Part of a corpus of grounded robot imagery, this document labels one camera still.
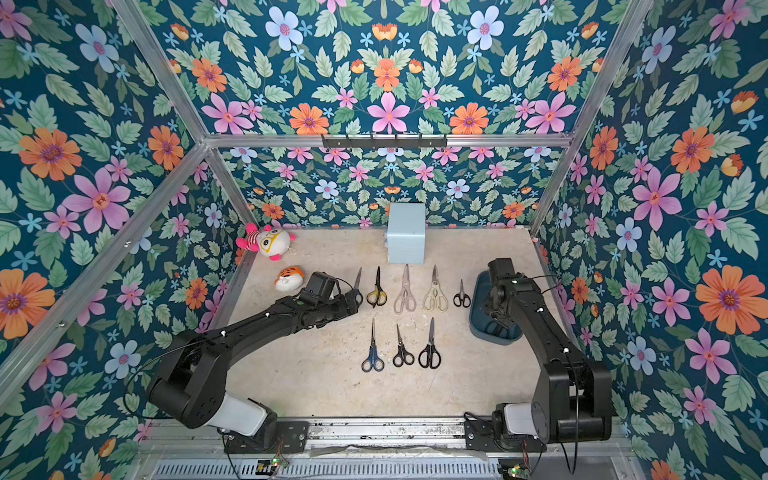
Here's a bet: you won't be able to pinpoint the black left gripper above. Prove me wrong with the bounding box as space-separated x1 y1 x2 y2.
314 289 362 327

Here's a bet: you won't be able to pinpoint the dark blue handled scissors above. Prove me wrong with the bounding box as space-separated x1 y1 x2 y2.
352 268 363 304

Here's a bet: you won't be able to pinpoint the teal plastic storage box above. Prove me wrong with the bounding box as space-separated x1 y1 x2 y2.
469 270 522 346

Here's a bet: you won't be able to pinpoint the small all black scissors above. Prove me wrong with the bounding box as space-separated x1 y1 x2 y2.
452 280 472 308

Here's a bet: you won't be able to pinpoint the yellow black handled scissors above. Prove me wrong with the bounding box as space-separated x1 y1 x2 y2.
366 267 388 308

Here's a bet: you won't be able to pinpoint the cream kitchen scissors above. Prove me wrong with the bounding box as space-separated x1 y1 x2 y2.
422 266 449 312

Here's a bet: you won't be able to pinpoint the blue grey handled scissors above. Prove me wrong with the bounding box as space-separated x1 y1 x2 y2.
361 320 385 373

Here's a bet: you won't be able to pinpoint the pink kitchen scissors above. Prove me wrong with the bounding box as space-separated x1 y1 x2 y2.
393 264 417 315

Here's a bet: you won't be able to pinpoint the black grey slim scissors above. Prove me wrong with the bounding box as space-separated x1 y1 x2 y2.
392 325 415 368

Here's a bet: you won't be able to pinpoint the black grey handled scissors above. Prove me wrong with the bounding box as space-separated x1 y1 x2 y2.
418 318 442 370

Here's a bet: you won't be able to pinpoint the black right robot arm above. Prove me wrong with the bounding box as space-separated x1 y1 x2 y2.
483 258 614 444

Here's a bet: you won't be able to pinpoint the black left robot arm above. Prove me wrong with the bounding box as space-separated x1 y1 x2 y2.
147 272 363 437

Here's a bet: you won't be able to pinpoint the light blue square box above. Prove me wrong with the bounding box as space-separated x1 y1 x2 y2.
386 203 426 264

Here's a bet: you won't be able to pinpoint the orange white tiger plush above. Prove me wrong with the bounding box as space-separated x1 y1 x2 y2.
274 266 305 293

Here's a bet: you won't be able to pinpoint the pink white plush toy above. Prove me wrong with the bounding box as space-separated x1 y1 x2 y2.
236 223 296 261

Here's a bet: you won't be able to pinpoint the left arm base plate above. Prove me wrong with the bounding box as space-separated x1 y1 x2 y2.
224 420 309 455

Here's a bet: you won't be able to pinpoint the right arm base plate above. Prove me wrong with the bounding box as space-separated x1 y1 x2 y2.
463 412 547 454

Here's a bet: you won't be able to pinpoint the black hook rail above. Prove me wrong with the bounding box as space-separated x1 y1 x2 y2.
321 134 449 150

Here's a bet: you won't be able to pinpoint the white slotted cable duct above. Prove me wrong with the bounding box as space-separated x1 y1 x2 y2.
149 458 502 479

